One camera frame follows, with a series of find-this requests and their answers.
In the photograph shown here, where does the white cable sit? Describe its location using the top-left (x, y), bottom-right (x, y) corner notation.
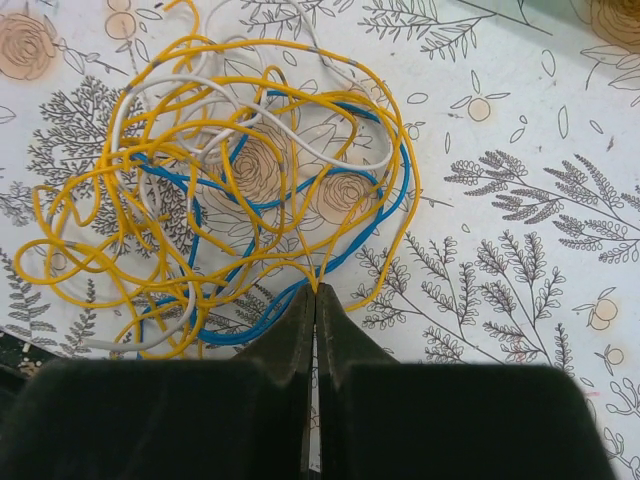
top-left (82, 0), bottom-right (394, 351)

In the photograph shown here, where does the yellow cable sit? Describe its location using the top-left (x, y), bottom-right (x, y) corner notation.
top-left (13, 0), bottom-right (422, 362)

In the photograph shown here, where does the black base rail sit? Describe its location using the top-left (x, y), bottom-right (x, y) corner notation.
top-left (0, 331), bottom-right (58, 391)

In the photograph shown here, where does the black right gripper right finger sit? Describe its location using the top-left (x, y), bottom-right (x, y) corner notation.
top-left (315, 284), bottom-right (614, 479)

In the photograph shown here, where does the blue cable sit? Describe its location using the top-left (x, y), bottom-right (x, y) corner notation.
top-left (132, 89), bottom-right (412, 359)

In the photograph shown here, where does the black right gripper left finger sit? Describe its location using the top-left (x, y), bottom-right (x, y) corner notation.
top-left (1, 287), bottom-right (315, 479)

